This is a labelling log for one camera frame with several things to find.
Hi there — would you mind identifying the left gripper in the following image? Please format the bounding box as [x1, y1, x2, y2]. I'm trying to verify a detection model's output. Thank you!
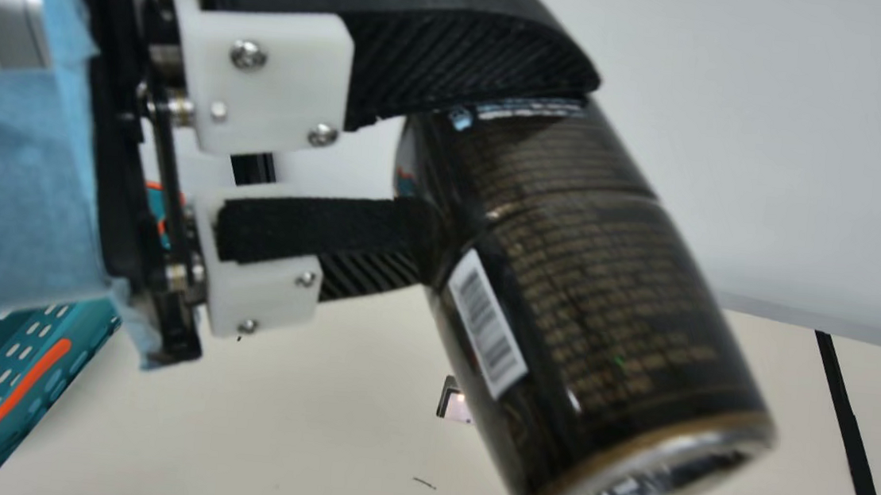
[0, 0, 234, 375]

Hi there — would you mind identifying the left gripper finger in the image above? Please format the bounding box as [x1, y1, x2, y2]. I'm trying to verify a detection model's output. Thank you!
[130, 0, 608, 188]
[182, 178, 446, 357]

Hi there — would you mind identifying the dark coffee bottle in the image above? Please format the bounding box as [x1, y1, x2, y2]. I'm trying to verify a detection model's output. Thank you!
[365, 83, 807, 495]

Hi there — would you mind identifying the teal shopping basket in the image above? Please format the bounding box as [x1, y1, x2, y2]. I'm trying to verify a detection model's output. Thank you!
[0, 287, 126, 495]

